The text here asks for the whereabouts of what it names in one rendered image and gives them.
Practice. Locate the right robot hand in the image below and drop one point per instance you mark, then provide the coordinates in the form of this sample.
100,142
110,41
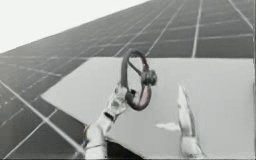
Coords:
185,116

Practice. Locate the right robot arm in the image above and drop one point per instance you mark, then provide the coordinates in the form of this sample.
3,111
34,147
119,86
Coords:
190,146

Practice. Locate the grey table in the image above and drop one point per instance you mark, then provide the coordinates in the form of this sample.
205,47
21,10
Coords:
213,100

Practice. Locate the dark steering wheel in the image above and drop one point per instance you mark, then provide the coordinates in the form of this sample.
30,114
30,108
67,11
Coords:
137,80

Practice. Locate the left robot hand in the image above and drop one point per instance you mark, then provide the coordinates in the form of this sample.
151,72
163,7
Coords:
117,101

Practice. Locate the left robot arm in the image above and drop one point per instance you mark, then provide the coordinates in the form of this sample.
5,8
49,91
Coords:
96,136

